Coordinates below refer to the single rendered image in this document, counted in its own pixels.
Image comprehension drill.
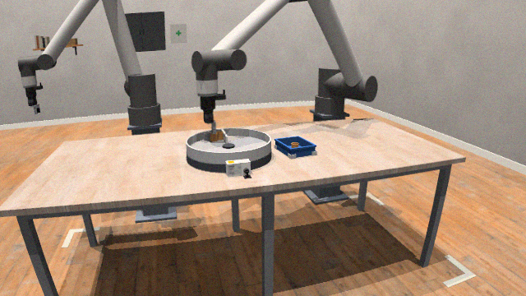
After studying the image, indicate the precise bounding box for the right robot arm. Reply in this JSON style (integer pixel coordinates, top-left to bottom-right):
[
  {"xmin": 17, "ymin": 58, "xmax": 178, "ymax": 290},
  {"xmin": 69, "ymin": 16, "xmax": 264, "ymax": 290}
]
[{"xmin": 18, "ymin": 0, "xmax": 161, "ymax": 127}]

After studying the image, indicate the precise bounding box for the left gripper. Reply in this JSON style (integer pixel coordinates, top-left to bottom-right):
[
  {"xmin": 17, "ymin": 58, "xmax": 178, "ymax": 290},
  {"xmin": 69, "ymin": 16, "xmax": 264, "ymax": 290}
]
[{"xmin": 196, "ymin": 79, "xmax": 226, "ymax": 134}]

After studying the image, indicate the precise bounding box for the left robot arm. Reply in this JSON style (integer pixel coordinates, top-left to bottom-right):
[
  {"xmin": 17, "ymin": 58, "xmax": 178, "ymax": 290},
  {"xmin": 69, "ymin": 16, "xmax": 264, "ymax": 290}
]
[{"xmin": 191, "ymin": 0, "xmax": 378, "ymax": 115}]

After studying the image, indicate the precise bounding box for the blue shallow tray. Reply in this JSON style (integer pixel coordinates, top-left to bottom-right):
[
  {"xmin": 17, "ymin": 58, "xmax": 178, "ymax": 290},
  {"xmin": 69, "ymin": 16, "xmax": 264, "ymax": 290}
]
[{"xmin": 275, "ymin": 136, "xmax": 316, "ymax": 158}]

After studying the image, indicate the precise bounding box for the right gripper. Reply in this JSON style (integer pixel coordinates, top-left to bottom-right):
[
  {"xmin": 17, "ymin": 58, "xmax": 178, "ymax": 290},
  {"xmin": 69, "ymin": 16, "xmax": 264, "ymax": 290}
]
[{"xmin": 21, "ymin": 76, "xmax": 43, "ymax": 114}]

